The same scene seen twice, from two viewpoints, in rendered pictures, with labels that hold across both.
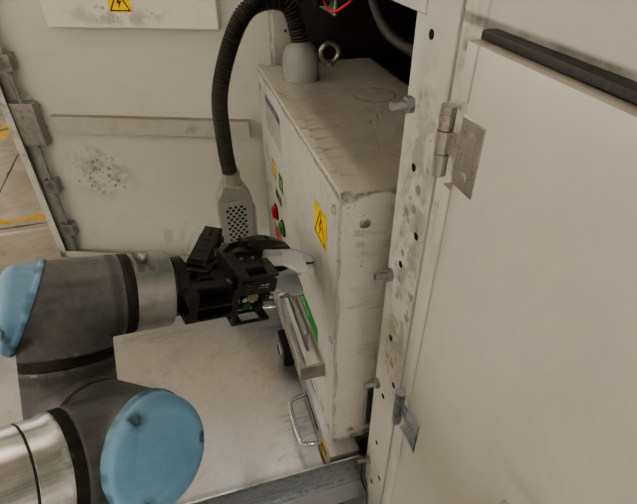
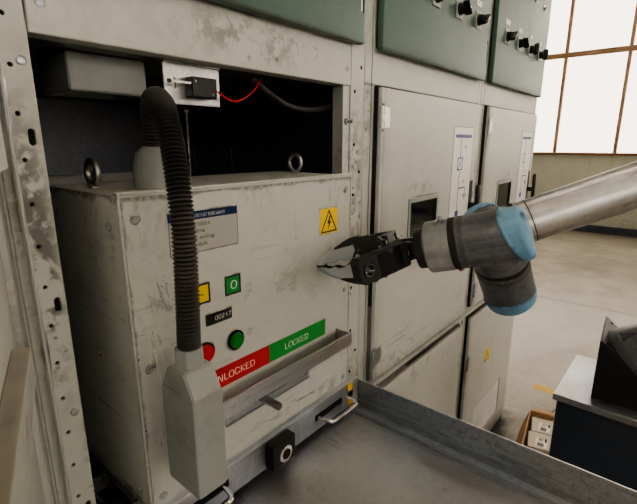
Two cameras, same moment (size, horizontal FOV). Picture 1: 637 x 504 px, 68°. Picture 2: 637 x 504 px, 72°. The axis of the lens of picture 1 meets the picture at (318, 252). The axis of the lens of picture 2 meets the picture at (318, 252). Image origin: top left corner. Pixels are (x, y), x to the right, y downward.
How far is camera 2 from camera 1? 123 cm
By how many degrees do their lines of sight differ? 107
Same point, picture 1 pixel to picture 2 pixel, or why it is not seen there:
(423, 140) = (356, 130)
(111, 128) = not seen: outside the picture
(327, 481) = (361, 399)
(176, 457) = not seen: hidden behind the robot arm
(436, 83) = (359, 107)
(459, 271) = (389, 152)
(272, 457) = (371, 435)
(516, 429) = (407, 175)
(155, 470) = not seen: hidden behind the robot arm
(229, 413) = (366, 479)
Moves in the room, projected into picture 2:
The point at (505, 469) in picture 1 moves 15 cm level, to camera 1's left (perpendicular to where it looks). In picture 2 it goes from (407, 190) to (454, 196)
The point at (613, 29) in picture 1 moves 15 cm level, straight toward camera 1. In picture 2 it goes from (393, 81) to (455, 82)
